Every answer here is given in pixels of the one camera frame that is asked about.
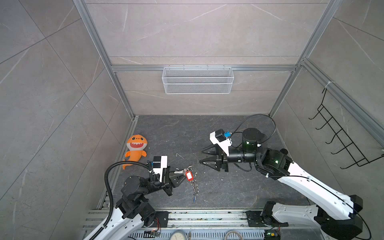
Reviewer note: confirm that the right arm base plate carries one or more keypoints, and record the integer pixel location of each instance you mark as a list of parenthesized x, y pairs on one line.
[(258, 218)]

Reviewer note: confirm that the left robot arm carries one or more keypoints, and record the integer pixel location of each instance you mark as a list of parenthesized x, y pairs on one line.
[(133, 210)]

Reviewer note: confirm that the round gauge dial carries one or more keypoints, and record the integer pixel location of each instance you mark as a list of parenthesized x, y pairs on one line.
[(179, 235)]

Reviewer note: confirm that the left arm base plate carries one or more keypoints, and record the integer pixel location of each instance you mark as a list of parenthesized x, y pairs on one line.
[(158, 220)]

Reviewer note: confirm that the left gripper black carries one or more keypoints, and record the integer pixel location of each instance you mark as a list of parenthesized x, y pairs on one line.
[(171, 180)]

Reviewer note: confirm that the brown spice bottle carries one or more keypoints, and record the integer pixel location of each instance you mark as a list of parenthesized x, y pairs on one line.
[(284, 152)]

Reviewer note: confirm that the white wire mesh basket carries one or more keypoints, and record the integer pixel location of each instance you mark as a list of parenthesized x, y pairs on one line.
[(197, 80)]

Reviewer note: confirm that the black wire hook rack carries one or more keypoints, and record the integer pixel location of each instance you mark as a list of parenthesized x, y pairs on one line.
[(348, 145)]

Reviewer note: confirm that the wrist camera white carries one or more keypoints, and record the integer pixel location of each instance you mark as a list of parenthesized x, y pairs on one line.
[(160, 163), (221, 139)]

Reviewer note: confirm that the aluminium rail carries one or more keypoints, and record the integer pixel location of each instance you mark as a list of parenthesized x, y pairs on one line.
[(194, 218)]

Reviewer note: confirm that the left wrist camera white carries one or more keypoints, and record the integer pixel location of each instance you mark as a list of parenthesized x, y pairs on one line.
[(160, 163)]

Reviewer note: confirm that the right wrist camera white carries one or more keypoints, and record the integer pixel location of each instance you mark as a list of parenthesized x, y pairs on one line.
[(221, 139)]

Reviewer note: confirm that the red key tag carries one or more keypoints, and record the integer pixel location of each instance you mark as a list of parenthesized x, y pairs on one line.
[(189, 175)]

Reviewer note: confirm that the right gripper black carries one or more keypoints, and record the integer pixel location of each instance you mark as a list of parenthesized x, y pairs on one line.
[(224, 158)]

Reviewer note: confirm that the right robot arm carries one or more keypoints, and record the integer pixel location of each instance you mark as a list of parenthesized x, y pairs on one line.
[(334, 213)]

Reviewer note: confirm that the orange shark plush toy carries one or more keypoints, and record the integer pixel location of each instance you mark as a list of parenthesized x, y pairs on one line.
[(136, 148)]

